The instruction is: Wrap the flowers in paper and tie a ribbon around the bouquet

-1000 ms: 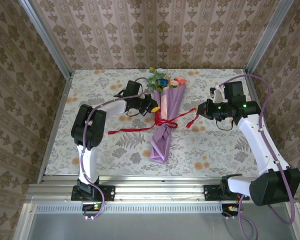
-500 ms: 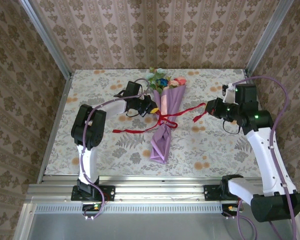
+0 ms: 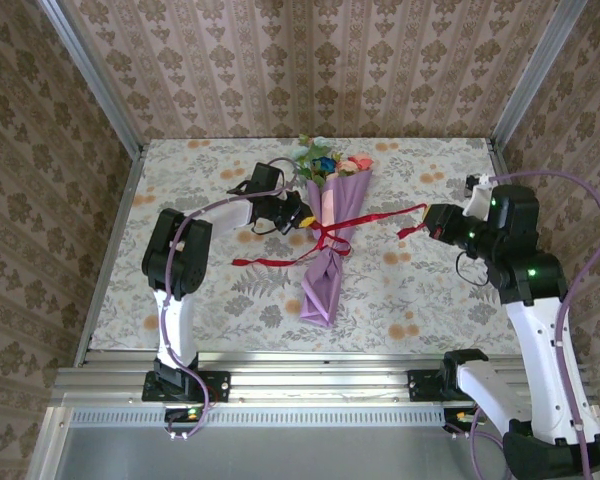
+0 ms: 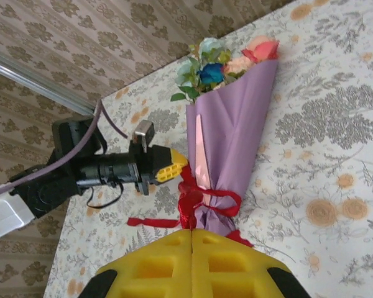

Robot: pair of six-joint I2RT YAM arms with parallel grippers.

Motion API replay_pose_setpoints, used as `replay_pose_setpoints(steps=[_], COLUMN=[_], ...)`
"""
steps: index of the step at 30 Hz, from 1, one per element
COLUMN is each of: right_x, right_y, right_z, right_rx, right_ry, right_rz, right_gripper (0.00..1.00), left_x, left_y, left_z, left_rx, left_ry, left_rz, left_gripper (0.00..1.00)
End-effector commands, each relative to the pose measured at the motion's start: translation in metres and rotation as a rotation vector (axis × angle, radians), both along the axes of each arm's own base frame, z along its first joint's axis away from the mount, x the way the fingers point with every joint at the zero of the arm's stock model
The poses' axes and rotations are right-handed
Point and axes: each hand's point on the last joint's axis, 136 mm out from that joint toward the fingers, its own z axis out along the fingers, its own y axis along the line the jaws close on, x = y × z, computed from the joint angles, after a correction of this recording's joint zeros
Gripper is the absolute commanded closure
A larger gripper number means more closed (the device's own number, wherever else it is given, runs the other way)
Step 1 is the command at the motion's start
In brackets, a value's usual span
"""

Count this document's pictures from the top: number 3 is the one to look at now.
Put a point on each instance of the pink purple wrapping paper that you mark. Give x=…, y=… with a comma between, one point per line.
x=325, y=285

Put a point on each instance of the floral print tablecloth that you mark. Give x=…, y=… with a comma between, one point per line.
x=405, y=300

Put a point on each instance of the grey metal panel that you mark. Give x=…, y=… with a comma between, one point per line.
x=330, y=455

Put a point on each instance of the aluminium front frame rail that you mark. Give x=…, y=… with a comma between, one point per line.
x=320, y=385

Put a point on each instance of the red ribbon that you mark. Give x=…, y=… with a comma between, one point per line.
x=322, y=235

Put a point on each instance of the aluminium lower frame bar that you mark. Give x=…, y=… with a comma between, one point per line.
x=47, y=450

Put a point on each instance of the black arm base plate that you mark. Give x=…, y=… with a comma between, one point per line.
x=422, y=385
x=215, y=385

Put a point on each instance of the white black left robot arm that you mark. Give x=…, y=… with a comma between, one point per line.
x=175, y=260

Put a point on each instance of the blue artificial rose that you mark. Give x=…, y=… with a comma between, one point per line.
x=322, y=163

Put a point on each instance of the pink artificial rose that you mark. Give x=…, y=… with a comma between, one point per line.
x=342, y=166

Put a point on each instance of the aluminium frame post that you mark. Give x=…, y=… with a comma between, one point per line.
x=94, y=75
x=536, y=75

